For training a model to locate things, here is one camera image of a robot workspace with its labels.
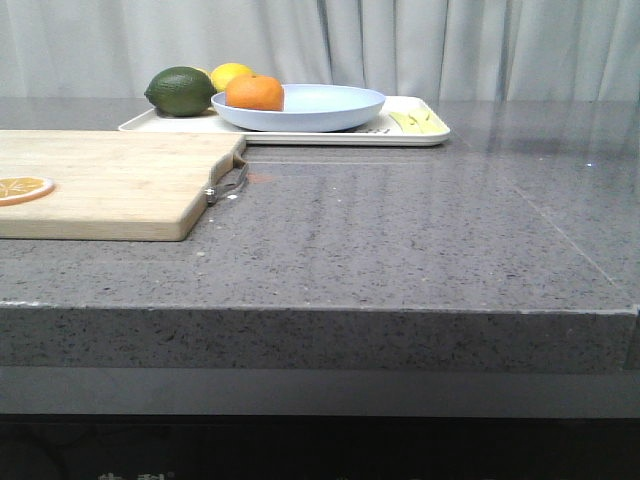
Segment light blue plate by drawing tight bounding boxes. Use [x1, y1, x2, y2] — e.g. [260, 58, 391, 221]
[212, 84, 386, 133]

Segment orange fruit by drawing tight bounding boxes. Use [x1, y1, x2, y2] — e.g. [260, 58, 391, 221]
[225, 74, 285, 111]

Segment white rectangular tray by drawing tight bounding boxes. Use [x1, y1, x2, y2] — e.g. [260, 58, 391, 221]
[119, 96, 451, 147]

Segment pale yellow fruit slices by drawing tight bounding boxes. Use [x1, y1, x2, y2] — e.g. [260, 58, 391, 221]
[389, 108, 446, 134]

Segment yellow lemon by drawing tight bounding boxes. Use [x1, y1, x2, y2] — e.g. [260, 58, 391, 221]
[209, 62, 255, 93]

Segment green lime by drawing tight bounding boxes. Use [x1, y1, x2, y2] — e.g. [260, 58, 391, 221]
[144, 66, 216, 117]

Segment wooden cutting board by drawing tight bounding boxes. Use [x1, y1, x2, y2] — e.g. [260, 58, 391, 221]
[1, 130, 246, 241]

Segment grey curtain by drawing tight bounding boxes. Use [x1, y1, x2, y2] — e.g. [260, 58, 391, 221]
[1, 1, 639, 101]

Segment orange slice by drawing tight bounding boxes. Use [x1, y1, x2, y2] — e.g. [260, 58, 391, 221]
[1, 176, 55, 206]

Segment metal cutting board handle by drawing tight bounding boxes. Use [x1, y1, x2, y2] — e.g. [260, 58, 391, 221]
[203, 152, 249, 206]

